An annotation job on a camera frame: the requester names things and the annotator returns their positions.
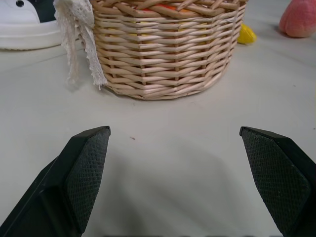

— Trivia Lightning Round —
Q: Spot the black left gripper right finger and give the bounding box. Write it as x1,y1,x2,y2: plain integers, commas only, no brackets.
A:
238,126,316,237

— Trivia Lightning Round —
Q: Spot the pink peach toy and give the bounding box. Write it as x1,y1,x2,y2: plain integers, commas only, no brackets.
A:
278,0,316,39

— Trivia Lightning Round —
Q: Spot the cream lace ribbon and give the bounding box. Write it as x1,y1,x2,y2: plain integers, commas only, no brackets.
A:
53,0,108,90

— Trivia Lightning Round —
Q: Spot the orange object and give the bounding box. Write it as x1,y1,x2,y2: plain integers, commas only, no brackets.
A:
142,3,190,13

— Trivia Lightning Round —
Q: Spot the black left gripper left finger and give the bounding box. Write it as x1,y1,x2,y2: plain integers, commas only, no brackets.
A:
0,125,111,237

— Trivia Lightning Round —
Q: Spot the small yellow toy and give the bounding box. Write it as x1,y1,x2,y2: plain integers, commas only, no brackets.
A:
237,23,257,45

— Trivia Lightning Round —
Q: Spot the white and black sneaker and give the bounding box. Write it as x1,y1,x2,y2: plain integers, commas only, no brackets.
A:
0,0,65,50

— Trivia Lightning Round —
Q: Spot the round wicker basket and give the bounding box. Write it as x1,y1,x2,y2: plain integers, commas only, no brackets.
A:
90,0,248,101

